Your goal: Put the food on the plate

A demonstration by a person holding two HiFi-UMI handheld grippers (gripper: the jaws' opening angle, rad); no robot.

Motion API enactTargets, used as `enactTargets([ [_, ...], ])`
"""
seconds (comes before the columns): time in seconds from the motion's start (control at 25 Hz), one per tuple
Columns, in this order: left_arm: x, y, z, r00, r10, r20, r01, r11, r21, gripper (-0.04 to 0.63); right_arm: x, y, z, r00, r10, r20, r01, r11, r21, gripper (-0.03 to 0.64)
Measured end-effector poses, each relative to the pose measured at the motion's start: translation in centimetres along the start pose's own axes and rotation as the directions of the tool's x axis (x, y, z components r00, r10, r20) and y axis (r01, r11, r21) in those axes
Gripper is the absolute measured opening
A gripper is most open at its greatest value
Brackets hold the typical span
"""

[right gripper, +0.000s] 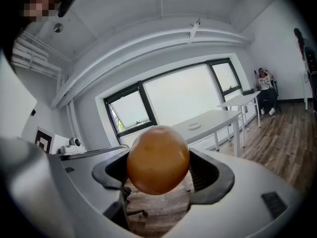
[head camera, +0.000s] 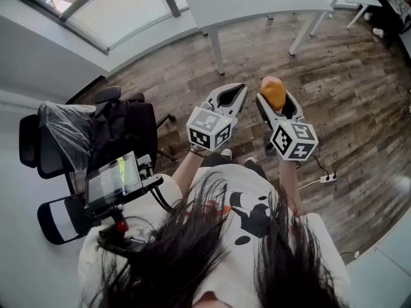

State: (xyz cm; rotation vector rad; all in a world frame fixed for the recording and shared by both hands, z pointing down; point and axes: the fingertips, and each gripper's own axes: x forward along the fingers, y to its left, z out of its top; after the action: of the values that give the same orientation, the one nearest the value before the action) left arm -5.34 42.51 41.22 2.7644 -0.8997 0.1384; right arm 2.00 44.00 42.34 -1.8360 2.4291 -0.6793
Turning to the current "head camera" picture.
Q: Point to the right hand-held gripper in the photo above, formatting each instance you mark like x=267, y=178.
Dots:
x=293, y=141

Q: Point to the black mounted monitor screen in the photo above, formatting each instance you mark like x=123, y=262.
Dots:
x=112, y=180

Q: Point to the black office chair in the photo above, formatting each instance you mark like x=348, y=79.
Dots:
x=141, y=124

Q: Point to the black trousers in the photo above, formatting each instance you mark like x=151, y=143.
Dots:
x=215, y=159

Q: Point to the white sneaker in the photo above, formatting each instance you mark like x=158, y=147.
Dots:
x=226, y=153
x=250, y=161

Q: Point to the brown potato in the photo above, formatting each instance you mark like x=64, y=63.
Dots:
x=273, y=93

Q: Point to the large white table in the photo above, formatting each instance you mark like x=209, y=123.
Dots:
x=224, y=2

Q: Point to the black jacket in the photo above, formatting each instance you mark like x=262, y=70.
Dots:
x=109, y=133

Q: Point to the white printed t-shirt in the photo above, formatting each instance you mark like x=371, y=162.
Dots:
x=244, y=184

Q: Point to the white power strip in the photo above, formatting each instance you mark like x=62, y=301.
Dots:
x=328, y=178

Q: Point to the person's right forearm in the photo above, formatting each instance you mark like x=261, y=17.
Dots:
x=290, y=184

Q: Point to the grey framed window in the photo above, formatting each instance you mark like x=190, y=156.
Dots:
x=122, y=14

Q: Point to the person's left forearm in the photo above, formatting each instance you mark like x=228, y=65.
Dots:
x=189, y=172

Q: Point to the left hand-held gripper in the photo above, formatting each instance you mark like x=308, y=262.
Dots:
x=208, y=127

